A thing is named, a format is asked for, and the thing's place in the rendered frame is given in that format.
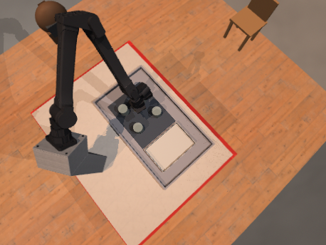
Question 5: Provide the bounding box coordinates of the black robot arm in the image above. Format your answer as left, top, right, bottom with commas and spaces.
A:
46, 10, 153, 151

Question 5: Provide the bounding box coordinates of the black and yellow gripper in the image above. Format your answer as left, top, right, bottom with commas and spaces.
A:
128, 100, 146, 114

